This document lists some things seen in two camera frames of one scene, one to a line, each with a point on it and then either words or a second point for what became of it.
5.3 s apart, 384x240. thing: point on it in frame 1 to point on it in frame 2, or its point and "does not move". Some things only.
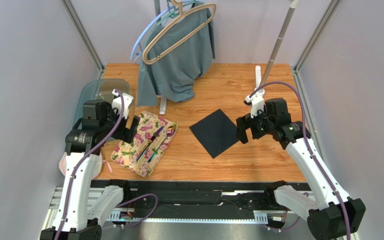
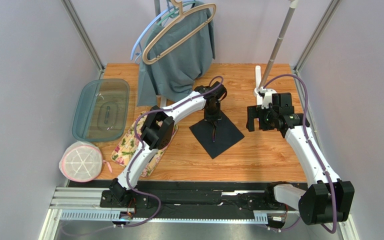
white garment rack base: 162,106 does not move
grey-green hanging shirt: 172,78 does not move
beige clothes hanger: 182,16 does not move
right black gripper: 251,124 to 255,116
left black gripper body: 124,133 to 214,114
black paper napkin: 216,132 does not move
